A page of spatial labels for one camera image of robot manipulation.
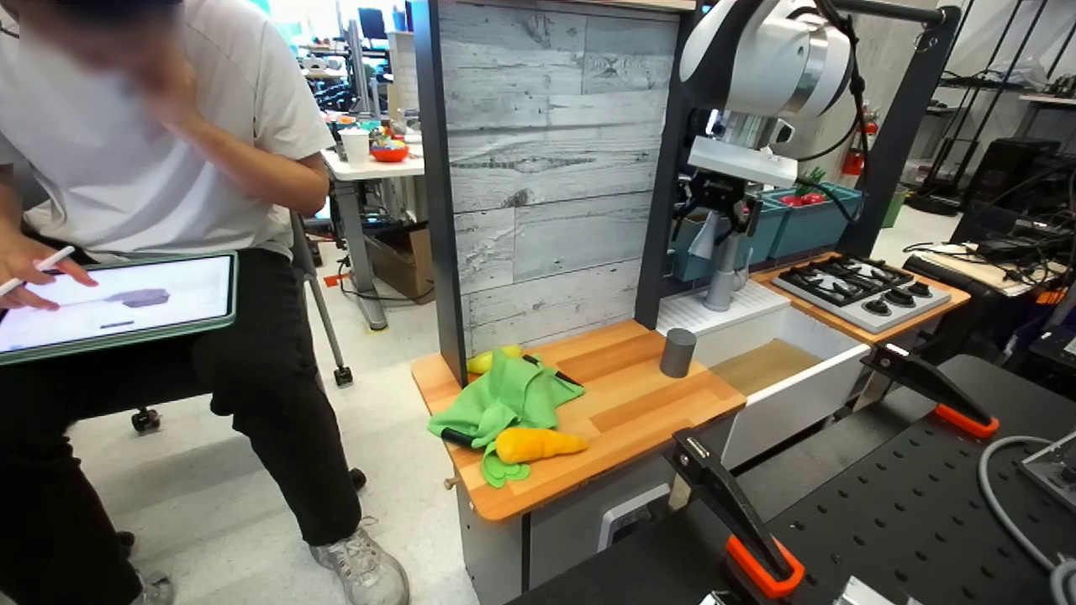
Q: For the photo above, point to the grey toy faucet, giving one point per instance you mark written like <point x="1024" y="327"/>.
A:
<point x="724" y="288"/>

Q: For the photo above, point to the black perforated mounting board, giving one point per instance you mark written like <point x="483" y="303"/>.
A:
<point x="931" y="507"/>

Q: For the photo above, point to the grey plank back panel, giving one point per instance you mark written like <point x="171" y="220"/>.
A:
<point x="548" y="168"/>

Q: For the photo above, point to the black kitchen frame post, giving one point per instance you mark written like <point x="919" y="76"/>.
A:
<point x="437" y="188"/>
<point x="659" y="223"/>

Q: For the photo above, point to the white background table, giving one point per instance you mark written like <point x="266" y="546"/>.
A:
<point x="372" y="174"/>

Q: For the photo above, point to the white paper cup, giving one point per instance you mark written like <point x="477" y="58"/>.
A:
<point x="355" y="144"/>

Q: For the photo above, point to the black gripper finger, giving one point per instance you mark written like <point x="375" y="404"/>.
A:
<point x="743" y="238"/>
<point x="689" y="241"/>

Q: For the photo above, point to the yellow plush toy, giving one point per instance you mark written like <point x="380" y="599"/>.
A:
<point x="541" y="446"/>

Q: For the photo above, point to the red bowl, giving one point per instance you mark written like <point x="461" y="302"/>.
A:
<point x="390" y="153"/>

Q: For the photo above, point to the grey kitchen cabinet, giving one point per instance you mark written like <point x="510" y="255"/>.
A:
<point x="558" y="539"/>

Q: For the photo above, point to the cardboard box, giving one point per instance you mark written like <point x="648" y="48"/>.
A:
<point x="403" y="261"/>

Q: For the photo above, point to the person left hand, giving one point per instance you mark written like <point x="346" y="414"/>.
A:
<point x="166" y="85"/>

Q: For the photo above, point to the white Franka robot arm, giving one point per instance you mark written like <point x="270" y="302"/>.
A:
<point x="777" y="71"/>

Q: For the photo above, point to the black stool leg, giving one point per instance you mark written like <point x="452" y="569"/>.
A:
<point x="324" y="308"/>

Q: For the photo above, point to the small yellow toy fruit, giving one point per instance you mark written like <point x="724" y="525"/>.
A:
<point x="485" y="362"/>

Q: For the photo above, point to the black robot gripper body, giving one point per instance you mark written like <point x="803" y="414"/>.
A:
<point x="719" y="201"/>

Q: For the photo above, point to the toy gas stove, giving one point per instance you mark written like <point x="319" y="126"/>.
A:
<point x="861" y="289"/>

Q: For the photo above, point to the white toy sink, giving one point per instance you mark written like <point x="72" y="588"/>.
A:
<point x="784" y="358"/>

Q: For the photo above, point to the green cloth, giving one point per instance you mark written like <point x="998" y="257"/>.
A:
<point x="506" y="404"/>

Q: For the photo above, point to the tablet computer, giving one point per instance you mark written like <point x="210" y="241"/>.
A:
<point x="137" y="308"/>

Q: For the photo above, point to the orange black bar clamp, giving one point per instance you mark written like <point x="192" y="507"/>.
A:
<point x="935" y="392"/>
<point x="733" y="516"/>

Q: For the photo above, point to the aluminium extrusion bracket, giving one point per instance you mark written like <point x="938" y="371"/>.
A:
<point x="1055" y="473"/>
<point x="861" y="594"/>

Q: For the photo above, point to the wooden kitchen counter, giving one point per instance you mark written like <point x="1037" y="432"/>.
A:
<point x="626" y="414"/>

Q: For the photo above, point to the person in white shirt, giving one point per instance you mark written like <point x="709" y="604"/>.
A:
<point x="147" y="168"/>

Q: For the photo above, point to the person right hand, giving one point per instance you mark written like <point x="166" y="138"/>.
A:
<point x="36" y="275"/>

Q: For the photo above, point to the white stylus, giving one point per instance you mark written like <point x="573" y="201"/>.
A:
<point x="53" y="261"/>

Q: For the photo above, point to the grey cup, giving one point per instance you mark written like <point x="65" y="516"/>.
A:
<point x="677" y="354"/>

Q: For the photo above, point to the teal storage bin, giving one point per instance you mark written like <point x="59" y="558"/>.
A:
<point x="803" y="223"/>

